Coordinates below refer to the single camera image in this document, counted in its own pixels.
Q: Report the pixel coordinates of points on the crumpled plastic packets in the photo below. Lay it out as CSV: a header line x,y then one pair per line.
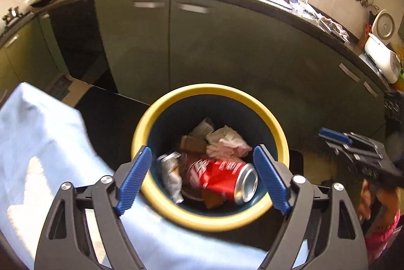
x,y
328,25

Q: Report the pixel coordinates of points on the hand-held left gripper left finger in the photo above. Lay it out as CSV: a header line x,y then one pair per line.
x,y
132,181

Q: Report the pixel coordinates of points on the blue star print tablecloth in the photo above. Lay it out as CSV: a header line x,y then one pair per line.
x,y
41,147

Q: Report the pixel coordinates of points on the white tissue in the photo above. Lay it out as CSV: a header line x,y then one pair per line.
x,y
227,142

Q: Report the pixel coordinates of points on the black kitchen countertop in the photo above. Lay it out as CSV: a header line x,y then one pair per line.
x,y
315,20

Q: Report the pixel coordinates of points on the brown ribbed wrapper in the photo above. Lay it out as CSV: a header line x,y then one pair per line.
x,y
193,144

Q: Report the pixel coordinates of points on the person's right forearm pink sleeve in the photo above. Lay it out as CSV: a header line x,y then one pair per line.
x,y
382,241

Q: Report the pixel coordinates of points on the gas stove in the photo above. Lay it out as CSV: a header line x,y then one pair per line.
x,y
14,16

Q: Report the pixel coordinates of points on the crushed red soda can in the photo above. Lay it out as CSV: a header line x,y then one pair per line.
x,y
221,175

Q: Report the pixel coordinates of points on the green kitchen cabinets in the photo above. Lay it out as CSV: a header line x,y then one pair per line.
x,y
221,46

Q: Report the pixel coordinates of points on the silver foil wrapper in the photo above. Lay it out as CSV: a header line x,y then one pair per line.
x,y
170,175

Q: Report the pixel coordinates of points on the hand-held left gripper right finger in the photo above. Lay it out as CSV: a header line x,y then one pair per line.
x,y
271,181

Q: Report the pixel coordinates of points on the person's right hand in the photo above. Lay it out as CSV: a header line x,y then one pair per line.
x,y
386,203

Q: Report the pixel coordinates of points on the white printed paper scrap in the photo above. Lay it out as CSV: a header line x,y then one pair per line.
x,y
202,128

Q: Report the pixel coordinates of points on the cardboard box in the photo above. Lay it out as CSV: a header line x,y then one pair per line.
x,y
68,90

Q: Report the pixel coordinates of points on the black plastic crate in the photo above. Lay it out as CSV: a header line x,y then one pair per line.
x,y
394,107

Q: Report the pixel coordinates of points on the orange snack wrapper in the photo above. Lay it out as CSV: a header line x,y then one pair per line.
x,y
213,199

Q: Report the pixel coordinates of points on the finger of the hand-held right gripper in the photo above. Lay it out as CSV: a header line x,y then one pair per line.
x,y
336,135

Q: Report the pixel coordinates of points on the white rice cooker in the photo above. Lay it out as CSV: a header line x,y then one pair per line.
x,y
382,55

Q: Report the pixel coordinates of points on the yellow rimmed dark trash bin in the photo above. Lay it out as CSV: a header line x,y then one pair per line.
x,y
189,220

